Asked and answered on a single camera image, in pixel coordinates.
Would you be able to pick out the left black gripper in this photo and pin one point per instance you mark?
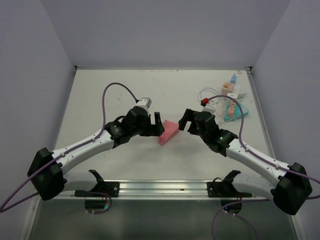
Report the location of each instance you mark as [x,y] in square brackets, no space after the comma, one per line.
[152,129]

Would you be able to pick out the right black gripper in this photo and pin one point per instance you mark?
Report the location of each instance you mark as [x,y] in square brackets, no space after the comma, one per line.
[188,116]

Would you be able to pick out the pink triangular socket adapter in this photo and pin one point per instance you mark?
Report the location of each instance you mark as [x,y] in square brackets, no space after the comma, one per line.
[170,130]

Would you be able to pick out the white plug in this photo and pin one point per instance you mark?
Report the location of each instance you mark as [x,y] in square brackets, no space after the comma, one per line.
[162,117]

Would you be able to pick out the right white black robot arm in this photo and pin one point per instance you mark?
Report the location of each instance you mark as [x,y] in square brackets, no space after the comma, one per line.
[286,185]

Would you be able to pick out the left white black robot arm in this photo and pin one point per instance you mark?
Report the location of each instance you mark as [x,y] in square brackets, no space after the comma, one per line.
[49,168]

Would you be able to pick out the teal triangular socket adapter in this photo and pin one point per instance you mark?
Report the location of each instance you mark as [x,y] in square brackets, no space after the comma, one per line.
[237,114]

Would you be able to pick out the blue small plug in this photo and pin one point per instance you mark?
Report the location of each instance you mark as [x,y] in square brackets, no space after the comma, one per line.
[233,79]

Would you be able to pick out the white square charger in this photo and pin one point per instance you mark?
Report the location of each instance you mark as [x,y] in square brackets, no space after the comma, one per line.
[233,95]

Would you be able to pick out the white triangular adapter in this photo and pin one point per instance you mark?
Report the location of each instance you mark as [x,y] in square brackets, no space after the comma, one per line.
[239,91]

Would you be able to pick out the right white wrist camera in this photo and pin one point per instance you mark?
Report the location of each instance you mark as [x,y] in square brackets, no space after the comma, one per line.
[210,107]

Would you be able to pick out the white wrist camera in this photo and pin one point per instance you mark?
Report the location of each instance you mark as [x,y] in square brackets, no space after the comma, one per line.
[210,107]
[144,103]

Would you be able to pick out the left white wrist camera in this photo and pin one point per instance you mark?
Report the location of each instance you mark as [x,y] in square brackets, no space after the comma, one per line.
[144,103]

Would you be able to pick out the aluminium front rail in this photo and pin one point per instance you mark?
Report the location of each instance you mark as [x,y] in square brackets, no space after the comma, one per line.
[147,188]

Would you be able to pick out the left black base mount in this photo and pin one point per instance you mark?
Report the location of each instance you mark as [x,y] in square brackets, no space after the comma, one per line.
[101,189]

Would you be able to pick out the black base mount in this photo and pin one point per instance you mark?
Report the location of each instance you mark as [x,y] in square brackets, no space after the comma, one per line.
[224,189]
[101,189]

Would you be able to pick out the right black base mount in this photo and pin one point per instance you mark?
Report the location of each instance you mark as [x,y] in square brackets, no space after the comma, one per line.
[224,189]

